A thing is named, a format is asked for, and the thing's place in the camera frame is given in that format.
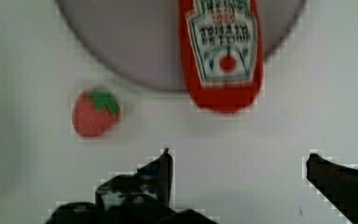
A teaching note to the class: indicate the red toy strawberry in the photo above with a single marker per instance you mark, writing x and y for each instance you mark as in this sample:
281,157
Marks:
95,112

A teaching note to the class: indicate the grey round plate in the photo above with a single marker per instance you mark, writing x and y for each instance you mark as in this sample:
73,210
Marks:
139,39

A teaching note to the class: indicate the red ketchup bottle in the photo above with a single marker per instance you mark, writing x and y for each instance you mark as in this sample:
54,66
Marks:
221,53

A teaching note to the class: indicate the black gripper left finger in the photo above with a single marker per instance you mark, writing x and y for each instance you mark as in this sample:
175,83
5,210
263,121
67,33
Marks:
152,180

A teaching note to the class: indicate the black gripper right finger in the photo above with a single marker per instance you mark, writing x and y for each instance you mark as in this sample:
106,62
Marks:
337,183

